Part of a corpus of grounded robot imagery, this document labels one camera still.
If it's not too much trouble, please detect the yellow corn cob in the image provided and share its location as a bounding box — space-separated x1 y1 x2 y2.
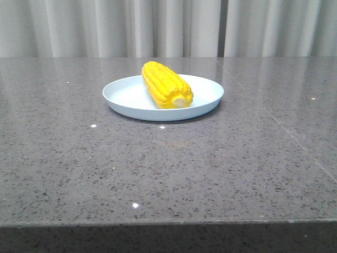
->
142 61 194 109

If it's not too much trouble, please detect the light blue round plate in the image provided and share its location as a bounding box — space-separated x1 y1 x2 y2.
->
102 74 224 121

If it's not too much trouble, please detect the white curtain right panel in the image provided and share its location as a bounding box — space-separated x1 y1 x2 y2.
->
224 1 336 57

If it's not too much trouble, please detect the white curtain panel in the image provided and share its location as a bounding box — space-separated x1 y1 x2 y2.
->
1 1 222 57
224 1 336 57

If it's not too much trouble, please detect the white curtain left panel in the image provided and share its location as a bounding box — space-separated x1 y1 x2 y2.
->
1 1 222 57

